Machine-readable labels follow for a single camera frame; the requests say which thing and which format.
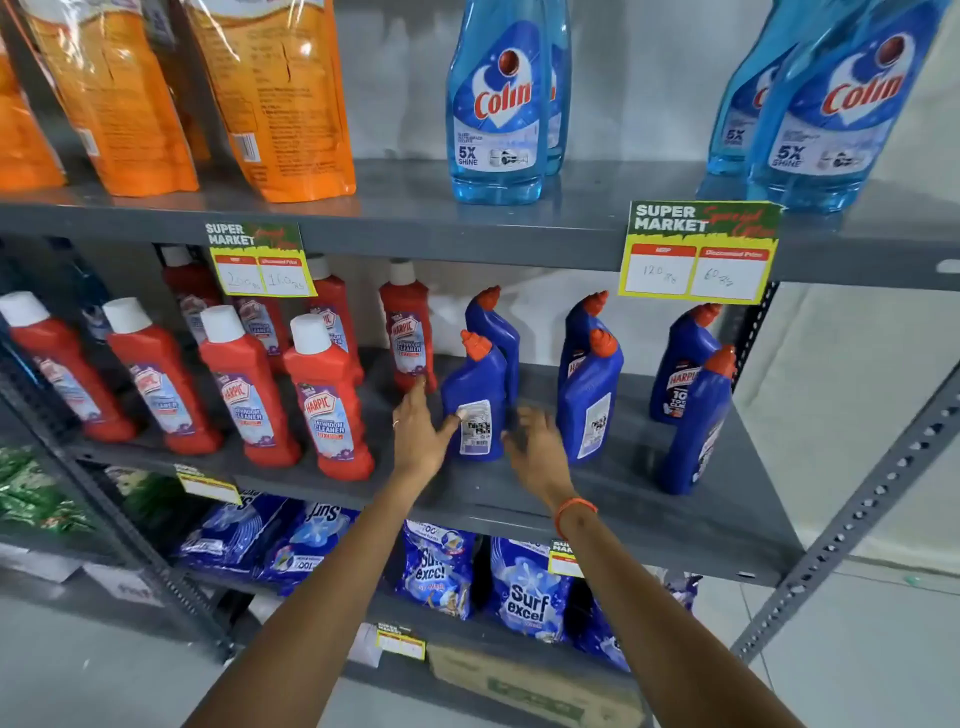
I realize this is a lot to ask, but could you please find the person's left hand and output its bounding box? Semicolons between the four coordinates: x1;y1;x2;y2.
391;373;463;483

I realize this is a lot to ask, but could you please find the person's right hand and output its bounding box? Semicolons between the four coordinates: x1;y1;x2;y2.
500;406;583;512

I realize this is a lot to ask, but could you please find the person's left forearm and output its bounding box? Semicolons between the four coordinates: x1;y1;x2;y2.
182;472;444;728

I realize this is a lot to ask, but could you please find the person's right forearm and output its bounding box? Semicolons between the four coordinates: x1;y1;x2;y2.
553;504;808;728

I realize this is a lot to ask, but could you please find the group of blue cleaner bottles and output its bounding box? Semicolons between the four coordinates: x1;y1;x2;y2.
441;285;738;496

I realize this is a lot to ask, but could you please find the orange wrist band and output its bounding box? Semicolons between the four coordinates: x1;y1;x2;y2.
553;497;600;541

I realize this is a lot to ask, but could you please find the small yellow price tag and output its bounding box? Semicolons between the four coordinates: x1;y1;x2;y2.
548;538;585;579
375;622;428;662
175;465;243;507

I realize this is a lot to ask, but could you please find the blue detergent packet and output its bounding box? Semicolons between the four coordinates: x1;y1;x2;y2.
258;502;363;597
178;491;290;575
489;536;577;645
573;592;633;674
397;519;479;621

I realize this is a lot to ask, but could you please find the group of red cleaner bottles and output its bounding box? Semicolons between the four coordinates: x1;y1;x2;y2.
0;243;438;483

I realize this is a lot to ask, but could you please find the purple detergent packet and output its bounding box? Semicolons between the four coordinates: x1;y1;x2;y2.
662;571;704;612

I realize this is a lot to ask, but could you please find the grey metal shelving rack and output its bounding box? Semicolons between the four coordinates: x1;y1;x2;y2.
0;153;960;728
0;352;235;663

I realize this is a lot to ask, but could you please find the white paper sheet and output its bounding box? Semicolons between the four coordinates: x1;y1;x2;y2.
346;622;385;669

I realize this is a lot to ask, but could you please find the brown cardboard box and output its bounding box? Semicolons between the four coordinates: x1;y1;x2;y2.
426;643;648;728

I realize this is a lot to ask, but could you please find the green yellow price tag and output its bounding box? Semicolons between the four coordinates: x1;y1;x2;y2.
205;221;318;299
618;200;783;306

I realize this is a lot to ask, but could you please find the dark green packet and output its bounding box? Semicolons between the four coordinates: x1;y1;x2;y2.
105;466;215;541

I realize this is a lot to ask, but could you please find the blue glass cleaner bottle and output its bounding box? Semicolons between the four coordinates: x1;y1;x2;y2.
707;0;800;179
746;0;952;213
447;0;549;206
543;0;573;177

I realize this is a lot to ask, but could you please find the white paper label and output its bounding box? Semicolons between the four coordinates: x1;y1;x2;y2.
0;541;85;585
81;564;165;609

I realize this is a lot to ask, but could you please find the orange refill pouch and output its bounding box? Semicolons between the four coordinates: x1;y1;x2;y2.
16;0;201;198
0;37;67;192
182;0;358;204
141;0;213;165

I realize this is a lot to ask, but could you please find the light green packet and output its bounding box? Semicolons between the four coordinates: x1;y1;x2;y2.
0;446;95;535

